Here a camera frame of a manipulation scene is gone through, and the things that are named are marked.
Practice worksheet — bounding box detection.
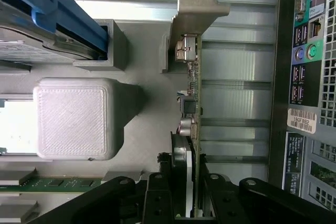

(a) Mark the white barcode sticker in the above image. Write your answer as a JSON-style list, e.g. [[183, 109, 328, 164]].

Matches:
[[287, 107, 318, 135]]

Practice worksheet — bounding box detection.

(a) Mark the grey plastic parts rack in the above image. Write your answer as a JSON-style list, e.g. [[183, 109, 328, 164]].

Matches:
[[0, 19, 203, 224]]

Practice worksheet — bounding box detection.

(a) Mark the open black PC case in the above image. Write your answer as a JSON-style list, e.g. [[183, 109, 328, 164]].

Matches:
[[267, 0, 336, 224]]

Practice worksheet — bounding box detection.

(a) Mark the green RAM stick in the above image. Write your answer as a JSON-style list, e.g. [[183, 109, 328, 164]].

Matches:
[[0, 178, 103, 194]]

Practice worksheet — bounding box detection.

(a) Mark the hard disk with blue carrier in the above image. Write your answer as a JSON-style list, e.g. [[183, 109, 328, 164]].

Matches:
[[0, 0, 109, 63]]

